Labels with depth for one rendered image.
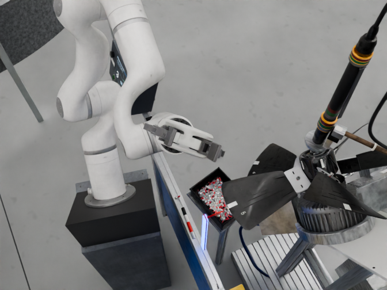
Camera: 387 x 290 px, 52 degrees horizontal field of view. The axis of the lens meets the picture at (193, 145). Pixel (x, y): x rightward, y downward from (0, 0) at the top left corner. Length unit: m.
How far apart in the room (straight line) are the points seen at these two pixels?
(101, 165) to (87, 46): 0.43
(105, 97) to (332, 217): 0.86
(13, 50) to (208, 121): 1.38
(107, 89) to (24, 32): 1.36
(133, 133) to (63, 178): 1.98
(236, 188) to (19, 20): 1.74
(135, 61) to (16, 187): 2.10
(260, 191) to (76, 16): 0.79
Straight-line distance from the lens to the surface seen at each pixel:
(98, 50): 1.22
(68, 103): 1.35
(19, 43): 2.70
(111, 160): 1.42
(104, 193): 1.45
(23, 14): 2.63
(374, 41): 0.90
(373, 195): 1.55
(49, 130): 3.06
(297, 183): 1.40
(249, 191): 1.37
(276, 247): 2.48
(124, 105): 0.89
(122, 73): 1.62
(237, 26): 3.62
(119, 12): 0.96
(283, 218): 1.52
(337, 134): 1.11
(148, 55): 0.92
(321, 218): 1.40
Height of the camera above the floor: 2.40
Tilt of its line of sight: 59 degrees down
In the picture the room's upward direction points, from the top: straight up
